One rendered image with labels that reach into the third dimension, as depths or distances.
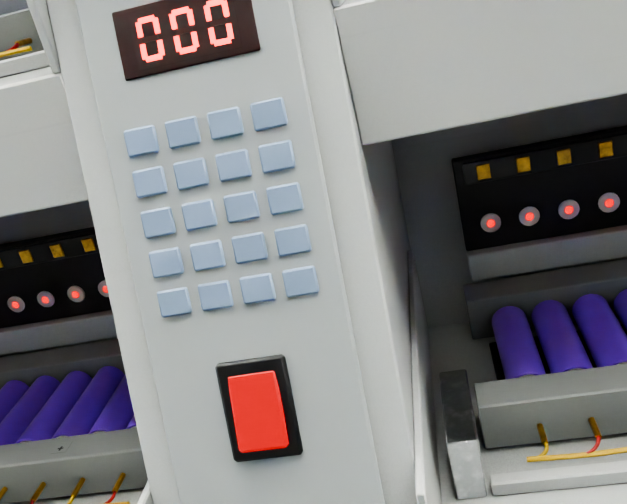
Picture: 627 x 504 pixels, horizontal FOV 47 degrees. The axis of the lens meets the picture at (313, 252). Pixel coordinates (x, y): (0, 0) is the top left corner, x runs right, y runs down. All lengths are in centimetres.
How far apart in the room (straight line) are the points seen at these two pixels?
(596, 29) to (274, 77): 10
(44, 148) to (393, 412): 15
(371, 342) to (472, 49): 10
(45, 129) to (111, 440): 16
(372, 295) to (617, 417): 13
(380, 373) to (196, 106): 10
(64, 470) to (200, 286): 16
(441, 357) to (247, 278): 18
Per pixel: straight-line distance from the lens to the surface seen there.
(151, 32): 24
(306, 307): 23
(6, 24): 35
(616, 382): 32
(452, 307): 44
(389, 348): 23
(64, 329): 47
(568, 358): 34
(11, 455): 38
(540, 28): 24
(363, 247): 23
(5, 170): 28
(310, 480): 25
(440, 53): 24
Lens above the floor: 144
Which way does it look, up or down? 5 degrees down
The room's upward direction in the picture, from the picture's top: 11 degrees counter-clockwise
